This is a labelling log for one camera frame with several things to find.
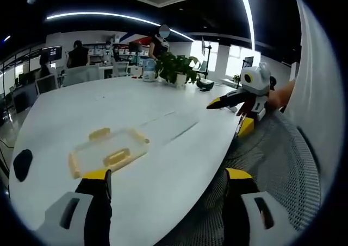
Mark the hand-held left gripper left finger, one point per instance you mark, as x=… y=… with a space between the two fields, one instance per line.
x=79 y=210

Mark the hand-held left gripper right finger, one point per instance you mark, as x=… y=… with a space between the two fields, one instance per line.
x=244 y=213

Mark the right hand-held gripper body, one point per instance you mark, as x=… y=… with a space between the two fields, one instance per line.
x=255 y=81

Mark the clear container lid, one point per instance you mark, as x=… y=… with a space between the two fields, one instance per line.
x=108 y=148

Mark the person's right hand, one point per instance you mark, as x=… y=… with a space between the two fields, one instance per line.
x=281 y=95

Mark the small dark monitor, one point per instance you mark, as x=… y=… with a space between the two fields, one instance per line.
x=248 y=62

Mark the black bowl-shaped device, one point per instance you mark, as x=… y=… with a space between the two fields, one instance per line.
x=205 y=85

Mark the grey mesh office chair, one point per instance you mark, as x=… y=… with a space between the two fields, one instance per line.
x=277 y=161

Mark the monitor on pole stand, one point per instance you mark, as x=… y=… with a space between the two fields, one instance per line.
x=207 y=56

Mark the green potted plant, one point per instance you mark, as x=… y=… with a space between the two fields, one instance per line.
x=175 y=66

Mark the ceiling light strip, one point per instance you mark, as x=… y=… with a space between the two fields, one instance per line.
x=108 y=14
x=248 y=15

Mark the black oval pad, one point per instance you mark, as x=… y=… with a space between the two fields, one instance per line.
x=23 y=164

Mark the white office chair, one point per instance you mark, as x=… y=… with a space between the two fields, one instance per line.
x=121 y=69
x=81 y=75
x=46 y=84

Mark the dark wall screen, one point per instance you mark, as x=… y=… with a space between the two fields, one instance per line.
x=55 y=53

